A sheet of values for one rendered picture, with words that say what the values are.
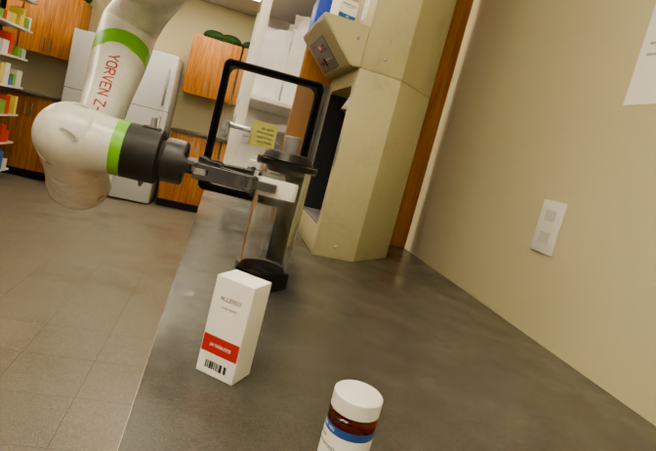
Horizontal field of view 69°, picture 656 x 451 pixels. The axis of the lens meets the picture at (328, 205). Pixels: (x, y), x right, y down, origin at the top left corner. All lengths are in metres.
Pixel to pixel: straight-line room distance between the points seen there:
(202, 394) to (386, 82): 0.89
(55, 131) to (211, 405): 0.50
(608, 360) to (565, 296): 0.15
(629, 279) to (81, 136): 0.92
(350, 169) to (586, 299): 0.58
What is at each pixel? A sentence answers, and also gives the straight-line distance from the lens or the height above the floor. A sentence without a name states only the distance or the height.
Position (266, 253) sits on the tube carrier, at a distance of 0.83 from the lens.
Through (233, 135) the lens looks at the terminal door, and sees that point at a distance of 1.49.
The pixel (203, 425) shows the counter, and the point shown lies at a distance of 0.48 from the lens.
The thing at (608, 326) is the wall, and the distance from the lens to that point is 0.99.
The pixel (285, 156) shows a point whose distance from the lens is 0.81.
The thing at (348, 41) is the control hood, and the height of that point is 1.46.
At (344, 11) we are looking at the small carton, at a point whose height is 1.54.
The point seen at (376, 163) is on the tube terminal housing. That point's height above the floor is 1.20.
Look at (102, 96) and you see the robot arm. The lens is 1.05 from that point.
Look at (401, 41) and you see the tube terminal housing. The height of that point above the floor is 1.50.
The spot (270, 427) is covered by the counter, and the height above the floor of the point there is 0.94.
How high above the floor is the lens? 1.21
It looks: 7 degrees down
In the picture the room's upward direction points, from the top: 14 degrees clockwise
